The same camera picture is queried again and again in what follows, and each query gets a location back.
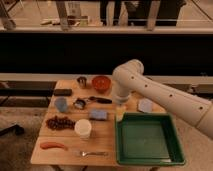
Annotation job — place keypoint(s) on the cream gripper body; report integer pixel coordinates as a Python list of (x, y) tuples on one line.
[(120, 111)]

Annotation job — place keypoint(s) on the black eraser block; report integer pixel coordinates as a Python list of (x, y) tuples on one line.
[(62, 92)]

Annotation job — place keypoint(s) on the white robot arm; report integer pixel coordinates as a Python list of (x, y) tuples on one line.
[(194, 110)]

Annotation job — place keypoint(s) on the blue sponge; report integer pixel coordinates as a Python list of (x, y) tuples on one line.
[(98, 115)]

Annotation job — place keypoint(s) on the grey blue cloth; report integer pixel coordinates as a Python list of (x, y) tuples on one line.
[(145, 105)]

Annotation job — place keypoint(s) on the red bowl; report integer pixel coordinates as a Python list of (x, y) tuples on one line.
[(101, 83)]

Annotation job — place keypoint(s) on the green plastic tray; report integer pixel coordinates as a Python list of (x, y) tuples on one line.
[(147, 140)]

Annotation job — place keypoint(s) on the white paper cup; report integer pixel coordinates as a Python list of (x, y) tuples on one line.
[(83, 128)]

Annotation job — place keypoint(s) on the wooden table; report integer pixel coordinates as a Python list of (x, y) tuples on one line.
[(102, 138)]

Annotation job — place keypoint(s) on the metal fork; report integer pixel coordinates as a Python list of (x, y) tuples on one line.
[(84, 154)]

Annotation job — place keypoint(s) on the small metal cup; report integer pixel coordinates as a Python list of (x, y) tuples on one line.
[(82, 82)]

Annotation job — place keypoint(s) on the blue cup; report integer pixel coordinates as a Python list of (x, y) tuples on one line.
[(61, 104)]

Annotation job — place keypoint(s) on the bunch of red grapes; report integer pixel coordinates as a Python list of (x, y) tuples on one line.
[(60, 123)]

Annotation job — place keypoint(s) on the black handled tool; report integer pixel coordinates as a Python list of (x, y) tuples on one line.
[(100, 100)]

